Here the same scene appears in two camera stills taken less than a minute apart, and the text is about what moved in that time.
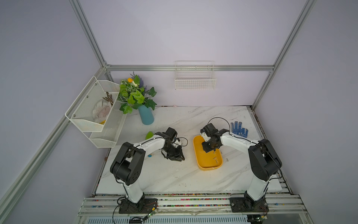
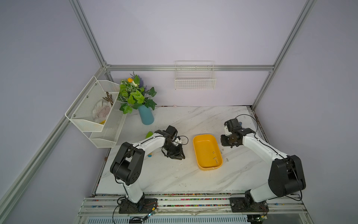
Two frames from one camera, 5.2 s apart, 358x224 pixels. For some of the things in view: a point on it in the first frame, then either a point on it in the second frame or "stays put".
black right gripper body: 209,145 to 227,140
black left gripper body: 173,152 stays put
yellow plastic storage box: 212,160 stays put
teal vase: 147,115 stays put
